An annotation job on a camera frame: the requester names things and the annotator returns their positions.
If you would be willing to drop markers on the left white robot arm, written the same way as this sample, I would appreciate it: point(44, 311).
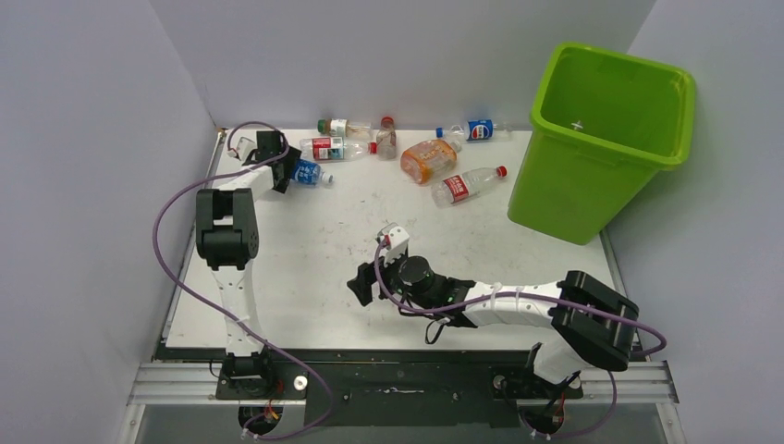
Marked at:
point(228, 240)

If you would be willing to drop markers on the blue label water bottle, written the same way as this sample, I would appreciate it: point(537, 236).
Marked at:
point(311, 174)

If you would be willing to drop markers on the orange bottle white cap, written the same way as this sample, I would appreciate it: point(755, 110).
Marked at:
point(429, 160)

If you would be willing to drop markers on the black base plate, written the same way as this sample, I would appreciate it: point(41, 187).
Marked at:
point(399, 388)

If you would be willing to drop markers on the red blue label bottle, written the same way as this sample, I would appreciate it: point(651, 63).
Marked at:
point(335, 149)

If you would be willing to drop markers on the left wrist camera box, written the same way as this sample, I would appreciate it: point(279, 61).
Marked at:
point(244, 148)

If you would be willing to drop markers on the far pepsi bottle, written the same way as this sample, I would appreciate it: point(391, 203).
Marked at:
point(478, 130)

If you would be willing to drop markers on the green cap brown bottle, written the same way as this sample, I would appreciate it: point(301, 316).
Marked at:
point(345, 128)

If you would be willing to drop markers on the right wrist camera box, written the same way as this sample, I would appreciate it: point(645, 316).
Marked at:
point(393, 237)

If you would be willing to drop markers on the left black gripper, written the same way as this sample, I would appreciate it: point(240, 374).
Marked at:
point(288, 160)

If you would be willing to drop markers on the red label clear bottle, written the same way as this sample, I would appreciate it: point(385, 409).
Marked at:
point(467, 185)

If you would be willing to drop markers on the red cap small bottle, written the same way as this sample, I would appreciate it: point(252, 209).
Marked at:
point(386, 139)

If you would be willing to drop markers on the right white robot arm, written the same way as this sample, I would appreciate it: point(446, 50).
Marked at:
point(593, 324)

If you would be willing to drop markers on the green plastic bin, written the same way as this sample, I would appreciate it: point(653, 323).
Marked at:
point(638, 119)

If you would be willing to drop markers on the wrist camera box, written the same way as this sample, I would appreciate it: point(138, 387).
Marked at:
point(244, 148)
point(393, 237)

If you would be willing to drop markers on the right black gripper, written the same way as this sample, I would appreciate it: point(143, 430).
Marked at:
point(362, 284)

